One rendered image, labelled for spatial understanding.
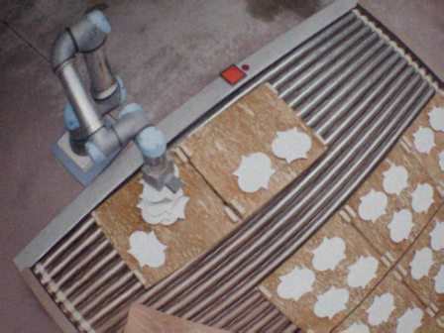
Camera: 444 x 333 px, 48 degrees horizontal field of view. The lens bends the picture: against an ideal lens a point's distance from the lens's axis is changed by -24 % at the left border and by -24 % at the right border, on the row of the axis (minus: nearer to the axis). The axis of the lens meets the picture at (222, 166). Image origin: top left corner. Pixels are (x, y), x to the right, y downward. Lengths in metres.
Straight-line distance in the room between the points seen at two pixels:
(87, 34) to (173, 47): 1.82
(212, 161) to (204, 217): 0.20
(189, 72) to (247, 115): 1.25
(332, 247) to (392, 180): 0.37
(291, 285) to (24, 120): 2.15
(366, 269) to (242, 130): 0.72
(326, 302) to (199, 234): 0.53
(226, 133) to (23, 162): 1.59
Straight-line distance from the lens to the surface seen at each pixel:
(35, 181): 3.40
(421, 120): 2.47
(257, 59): 2.46
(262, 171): 2.20
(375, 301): 2.12
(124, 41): 3.73
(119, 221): 2.17
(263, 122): 2.29
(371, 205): 2.21
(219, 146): 2.25
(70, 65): 1.86
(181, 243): 2.12
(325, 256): 2.12
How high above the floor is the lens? 2.96
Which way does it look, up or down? 66 degrees down
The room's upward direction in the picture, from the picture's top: 1 degrees counter-clockwise
